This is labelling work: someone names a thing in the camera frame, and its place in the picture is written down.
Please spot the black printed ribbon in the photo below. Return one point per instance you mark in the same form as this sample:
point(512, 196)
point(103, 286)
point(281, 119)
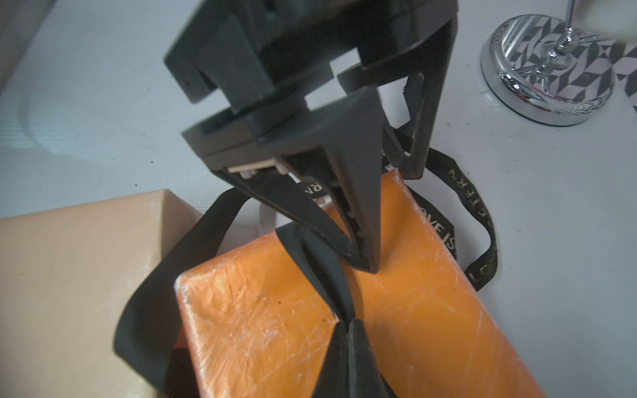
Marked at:
point(298, 239)

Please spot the orange gift box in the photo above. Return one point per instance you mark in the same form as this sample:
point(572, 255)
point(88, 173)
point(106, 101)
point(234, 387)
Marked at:
point(255, 326)

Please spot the peach gift box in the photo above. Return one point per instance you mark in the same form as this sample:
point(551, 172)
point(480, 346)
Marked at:
point(88, 307)

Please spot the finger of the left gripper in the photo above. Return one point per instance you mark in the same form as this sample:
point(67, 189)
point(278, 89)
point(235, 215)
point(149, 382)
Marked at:
point(320, 167)
point(425, 66)

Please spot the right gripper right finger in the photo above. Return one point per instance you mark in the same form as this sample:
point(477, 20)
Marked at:
point(364, 378)

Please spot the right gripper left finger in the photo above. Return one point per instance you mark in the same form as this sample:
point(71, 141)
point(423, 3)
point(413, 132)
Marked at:
point(333, 377)

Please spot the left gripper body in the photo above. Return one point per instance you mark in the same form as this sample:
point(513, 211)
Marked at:
point(255, 52)

